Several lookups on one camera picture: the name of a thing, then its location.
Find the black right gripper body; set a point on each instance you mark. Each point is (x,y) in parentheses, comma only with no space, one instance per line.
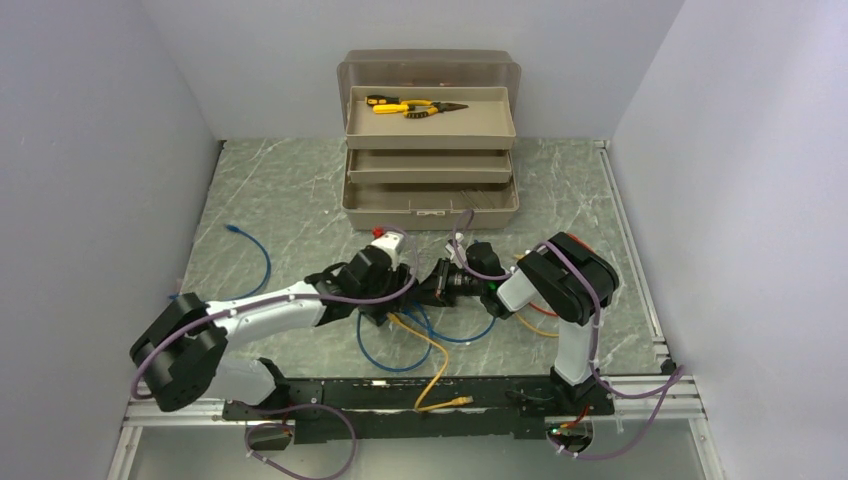
(451,284)

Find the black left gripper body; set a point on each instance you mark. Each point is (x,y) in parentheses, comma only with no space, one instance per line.
(387,283)

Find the blue ethernet cable long loop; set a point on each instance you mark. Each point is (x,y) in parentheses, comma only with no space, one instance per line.
(389,348)

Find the black network switch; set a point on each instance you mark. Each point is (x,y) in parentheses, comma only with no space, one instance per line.
(378,313)

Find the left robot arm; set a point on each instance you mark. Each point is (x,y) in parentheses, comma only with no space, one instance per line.
(180,356)

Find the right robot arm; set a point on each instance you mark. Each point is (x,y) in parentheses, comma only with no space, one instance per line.
(563,272)

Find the beige plastic toolbox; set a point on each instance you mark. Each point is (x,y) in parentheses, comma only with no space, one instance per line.
(422,174)

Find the yellow black pliers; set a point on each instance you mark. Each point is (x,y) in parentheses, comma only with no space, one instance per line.
(418,109)

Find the yellow black screwdriver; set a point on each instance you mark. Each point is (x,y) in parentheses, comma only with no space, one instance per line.
(374,100)

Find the aluminium frame rail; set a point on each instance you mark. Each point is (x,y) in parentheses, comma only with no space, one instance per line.
(183,356)

